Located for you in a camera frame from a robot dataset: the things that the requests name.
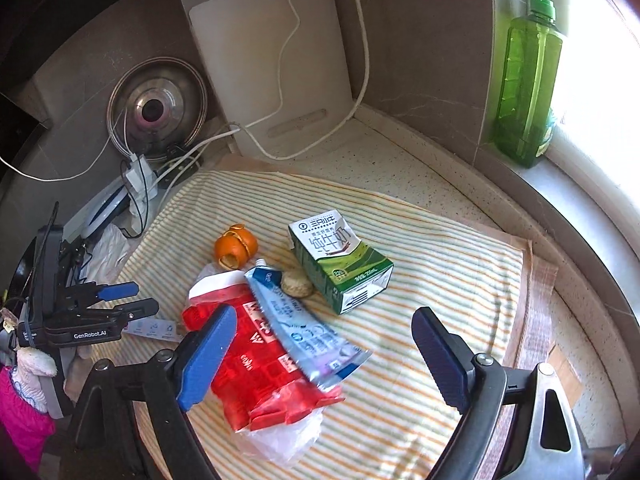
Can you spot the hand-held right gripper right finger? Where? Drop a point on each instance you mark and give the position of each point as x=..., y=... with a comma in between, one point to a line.
x=442, y=360

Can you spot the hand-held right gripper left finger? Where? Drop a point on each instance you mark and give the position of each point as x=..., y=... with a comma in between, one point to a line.
x=207, y=355

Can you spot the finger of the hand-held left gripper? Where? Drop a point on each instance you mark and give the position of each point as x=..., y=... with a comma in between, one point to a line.
x=120, y=290
x=145, y=307

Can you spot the toothbrush blister pack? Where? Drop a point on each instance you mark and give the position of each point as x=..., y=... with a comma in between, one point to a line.
x=152, y=331

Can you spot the red plastic package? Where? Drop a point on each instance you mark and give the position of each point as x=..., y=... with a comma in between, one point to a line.
x=260, y=370

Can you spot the blue white toothpaste tube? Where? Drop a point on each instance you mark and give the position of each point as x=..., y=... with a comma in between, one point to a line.
x=305, y=330

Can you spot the green white milk carton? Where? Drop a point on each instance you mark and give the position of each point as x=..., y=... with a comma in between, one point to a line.
x=345, y=265

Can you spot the person's left forearm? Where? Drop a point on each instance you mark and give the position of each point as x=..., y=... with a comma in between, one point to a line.
x=20, y=420

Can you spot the person's left hand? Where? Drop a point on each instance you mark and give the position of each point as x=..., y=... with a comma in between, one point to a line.
x=32, y=367

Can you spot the white plastic bag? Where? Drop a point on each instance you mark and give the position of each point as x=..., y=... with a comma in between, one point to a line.
x=107, y=252

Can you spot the striped towel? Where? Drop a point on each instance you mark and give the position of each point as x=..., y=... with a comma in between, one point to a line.
x=440, y=260

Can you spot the orange peel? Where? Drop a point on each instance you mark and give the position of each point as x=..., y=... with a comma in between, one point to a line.
x=240, y=245

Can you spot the beige nut shell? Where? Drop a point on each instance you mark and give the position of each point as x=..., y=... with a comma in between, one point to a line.
x=296, y=283

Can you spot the white charger plug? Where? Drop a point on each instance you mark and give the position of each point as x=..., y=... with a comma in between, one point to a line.
x=135, y=172

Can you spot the clear plastic bag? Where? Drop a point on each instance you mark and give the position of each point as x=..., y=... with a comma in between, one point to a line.
x=285, y=445

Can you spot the metal pot lid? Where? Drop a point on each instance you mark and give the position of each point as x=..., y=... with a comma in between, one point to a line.
x=165, y=87

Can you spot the green soap pump bottle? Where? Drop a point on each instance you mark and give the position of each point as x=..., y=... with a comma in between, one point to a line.
x=530, y=85

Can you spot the white cutting board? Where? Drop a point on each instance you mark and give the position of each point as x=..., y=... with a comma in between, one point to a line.
x=310, y=60

